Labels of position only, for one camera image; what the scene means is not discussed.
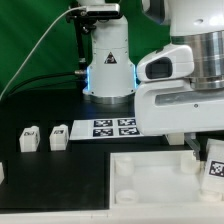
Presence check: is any white cable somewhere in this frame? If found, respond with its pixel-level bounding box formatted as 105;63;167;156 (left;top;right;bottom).
0;5;88;101

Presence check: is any black cable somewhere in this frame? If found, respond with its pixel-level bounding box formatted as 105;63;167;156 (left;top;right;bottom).
5;71;88;98

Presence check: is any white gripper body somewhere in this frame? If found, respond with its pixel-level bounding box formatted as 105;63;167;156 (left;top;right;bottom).
134;79;224;136

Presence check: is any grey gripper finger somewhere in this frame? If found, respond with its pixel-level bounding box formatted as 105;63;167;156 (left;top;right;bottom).
184;133;200;160

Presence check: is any white square tabletop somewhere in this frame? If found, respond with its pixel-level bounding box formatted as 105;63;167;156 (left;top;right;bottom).
110;150;224;208

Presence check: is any black camera on stand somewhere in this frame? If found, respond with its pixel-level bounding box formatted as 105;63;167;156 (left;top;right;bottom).
66;3;122;22

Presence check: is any white marker sheet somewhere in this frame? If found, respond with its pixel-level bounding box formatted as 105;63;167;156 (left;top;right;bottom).
70;117;141;140

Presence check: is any white block at left edge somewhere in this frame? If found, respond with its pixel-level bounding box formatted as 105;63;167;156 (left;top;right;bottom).
0;162;4;185

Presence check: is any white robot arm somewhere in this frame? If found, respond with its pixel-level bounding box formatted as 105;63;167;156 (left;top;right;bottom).
135;0;224;135

